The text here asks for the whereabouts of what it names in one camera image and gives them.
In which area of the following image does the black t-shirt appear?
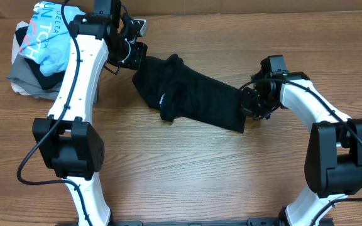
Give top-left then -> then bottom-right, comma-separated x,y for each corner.
132,54 -> 246,133

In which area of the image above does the grey folded garment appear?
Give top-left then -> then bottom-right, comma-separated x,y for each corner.
7,55 -> 62,100

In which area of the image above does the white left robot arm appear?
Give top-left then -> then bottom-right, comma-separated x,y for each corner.
17,1 -> 147,225

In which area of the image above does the black folded garment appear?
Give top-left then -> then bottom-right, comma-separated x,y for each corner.
15,26 -> 65,90

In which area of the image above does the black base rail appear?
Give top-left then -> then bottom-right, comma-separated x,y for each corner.
105,217 -> 334,226

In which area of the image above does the light blue printed t-shirt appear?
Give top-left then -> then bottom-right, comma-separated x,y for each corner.
19,1 -> 85,77

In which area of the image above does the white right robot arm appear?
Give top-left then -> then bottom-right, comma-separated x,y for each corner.
240,55 -> 362,226

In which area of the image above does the white folded garment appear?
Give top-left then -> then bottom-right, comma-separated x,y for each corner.
11,21 -> 30,96

